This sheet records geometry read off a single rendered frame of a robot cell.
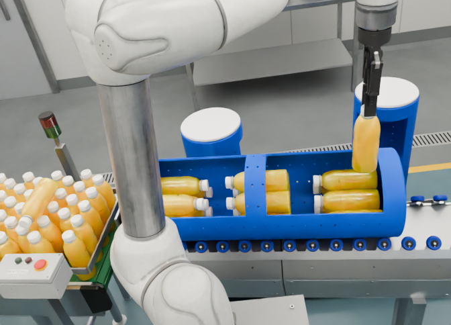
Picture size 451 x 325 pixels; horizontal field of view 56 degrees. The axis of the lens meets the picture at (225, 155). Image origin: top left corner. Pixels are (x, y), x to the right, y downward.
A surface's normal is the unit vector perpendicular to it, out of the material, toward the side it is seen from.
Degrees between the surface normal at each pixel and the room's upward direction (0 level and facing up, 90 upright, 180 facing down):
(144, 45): 85
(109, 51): 85
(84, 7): 56
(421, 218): 0
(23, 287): 90
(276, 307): 0
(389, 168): 19
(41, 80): 90
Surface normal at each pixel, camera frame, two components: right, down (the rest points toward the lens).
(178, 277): -0.05, -0.73
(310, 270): -0.14, 0.30
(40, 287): -0.10, 0.61
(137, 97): 0.65, 0.38
